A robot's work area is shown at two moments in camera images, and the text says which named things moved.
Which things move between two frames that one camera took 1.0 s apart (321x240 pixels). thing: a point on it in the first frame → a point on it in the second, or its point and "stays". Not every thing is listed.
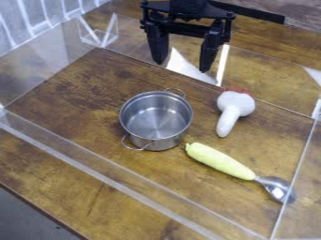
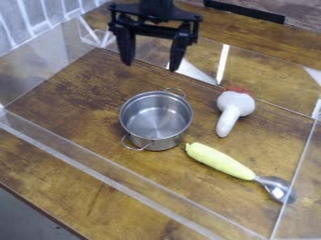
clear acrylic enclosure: x=159 y=119 stays
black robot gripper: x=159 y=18 → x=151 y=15
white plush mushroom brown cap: x=235 y=102 stays
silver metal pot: x=154 y=117 stays
